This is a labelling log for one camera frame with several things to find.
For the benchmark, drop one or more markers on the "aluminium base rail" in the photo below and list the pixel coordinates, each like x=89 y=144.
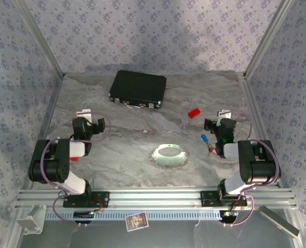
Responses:
x=155 y=199

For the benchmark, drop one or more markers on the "aluminium frame post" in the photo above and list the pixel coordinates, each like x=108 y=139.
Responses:
x=268 y=38
x=40 y=38

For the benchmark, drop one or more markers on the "red plastic block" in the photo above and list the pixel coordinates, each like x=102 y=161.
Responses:
x=74 y=158

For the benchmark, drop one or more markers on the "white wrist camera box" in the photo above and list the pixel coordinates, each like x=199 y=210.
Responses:
x=225 y=114
x=84 y=115

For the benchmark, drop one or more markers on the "colourful picture card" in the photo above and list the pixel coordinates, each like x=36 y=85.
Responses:
x=137 y=221

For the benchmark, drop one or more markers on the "aluminium side rail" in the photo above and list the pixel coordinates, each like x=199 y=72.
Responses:
x=256 y=116
x=49 y=116

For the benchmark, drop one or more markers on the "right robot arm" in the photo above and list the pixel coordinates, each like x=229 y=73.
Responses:
x=259 y=165

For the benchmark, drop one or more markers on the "grey plastic bracket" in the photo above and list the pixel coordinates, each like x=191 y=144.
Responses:
x=31 y=219

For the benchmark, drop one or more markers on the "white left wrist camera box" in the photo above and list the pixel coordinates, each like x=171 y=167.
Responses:
x=84 y=115

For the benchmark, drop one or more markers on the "metal plate with key rings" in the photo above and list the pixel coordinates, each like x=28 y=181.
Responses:
x=168 y=160

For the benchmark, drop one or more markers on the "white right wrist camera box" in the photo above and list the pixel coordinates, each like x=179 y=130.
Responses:
x=225 y=114

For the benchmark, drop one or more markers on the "blue capped key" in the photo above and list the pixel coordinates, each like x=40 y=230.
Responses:
x=204 y=139

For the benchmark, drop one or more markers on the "red toy brick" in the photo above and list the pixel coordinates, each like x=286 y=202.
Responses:
x=194 y=113

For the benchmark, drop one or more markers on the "red capped key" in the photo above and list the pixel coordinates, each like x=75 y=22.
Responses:
x=212 y=151

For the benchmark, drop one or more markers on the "small black circuit board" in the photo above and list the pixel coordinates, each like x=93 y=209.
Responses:
x=229 y=214
x=83 y=214

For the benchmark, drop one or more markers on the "black hard case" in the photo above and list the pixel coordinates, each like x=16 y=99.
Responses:
x=138 y=87

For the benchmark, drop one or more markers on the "grey metal bar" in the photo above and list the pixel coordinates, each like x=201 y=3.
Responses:
x=278 y=222

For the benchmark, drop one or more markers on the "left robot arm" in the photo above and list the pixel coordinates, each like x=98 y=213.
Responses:
x=49 y=165

